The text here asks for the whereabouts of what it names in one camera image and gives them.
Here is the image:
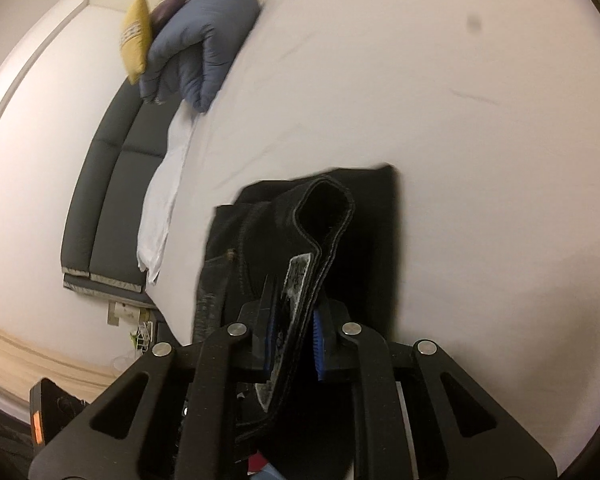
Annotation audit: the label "black pants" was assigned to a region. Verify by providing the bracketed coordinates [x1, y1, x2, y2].
[191, 161, 406, 480]

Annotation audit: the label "black box orange label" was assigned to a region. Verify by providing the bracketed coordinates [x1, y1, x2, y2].
[29, 378, 88, 453]

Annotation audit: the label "grey padded headboard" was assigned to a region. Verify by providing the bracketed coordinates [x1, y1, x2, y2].
[60, 81, 181, 309]

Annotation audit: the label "white folded sheet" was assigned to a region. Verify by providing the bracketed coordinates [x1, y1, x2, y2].
[136, 101, 197, 285]

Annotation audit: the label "white bed mattress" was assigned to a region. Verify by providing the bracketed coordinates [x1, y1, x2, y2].
[151, 0, 600, 469]

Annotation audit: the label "blue rolled duvet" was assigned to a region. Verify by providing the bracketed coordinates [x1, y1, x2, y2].
[140, 0, 261, 113]

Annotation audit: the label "yellow cushion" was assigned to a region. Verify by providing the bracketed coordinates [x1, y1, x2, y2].
[119, 0, 152, 84]

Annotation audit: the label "purple cushion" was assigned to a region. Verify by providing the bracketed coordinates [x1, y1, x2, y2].
[149, 0, 187, 36]

